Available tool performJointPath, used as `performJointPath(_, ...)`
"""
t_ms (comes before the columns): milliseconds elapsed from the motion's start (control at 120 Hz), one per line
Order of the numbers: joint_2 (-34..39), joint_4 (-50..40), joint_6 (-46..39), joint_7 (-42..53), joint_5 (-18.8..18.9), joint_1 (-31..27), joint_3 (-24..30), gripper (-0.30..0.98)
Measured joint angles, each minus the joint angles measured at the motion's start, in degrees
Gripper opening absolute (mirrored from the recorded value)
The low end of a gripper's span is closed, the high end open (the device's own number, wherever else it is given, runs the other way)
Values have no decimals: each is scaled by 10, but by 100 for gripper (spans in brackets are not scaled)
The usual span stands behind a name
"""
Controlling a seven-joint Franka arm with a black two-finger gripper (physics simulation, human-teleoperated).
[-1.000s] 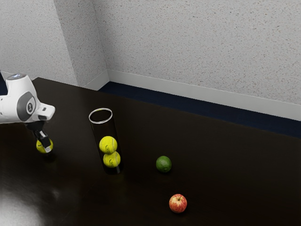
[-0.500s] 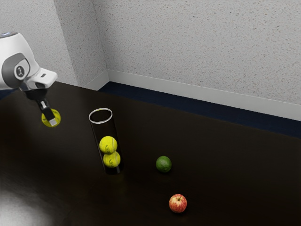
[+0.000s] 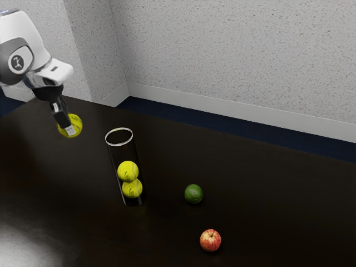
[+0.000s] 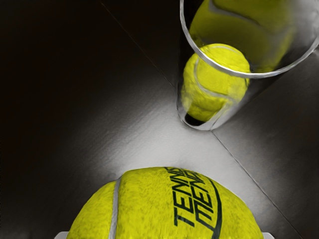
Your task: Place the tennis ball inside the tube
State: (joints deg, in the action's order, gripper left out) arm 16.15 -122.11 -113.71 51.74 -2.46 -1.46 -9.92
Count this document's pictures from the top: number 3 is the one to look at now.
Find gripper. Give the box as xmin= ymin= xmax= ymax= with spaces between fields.
xmin=32 ymin=85 xmax=77 ymax=137

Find green lime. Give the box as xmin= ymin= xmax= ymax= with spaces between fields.
xmin=184 ymin=184 xmax=204 ymax=205

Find red yellow apple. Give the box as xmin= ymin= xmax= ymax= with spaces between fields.
xmin=199 ymin=229 xmax=222 ymax=253

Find clear tall tube container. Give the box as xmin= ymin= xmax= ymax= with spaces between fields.
xmin=105 ymin=127 xmax=146 ymax=207

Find yellow tennis ball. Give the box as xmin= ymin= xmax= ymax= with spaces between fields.
xmin=121 ymin=179 xmax=144 ymax=199
xmin=57 ymin=113 xmax=83 ymax=138
xmin=117 ymin=160 xmax=140 ymax=183

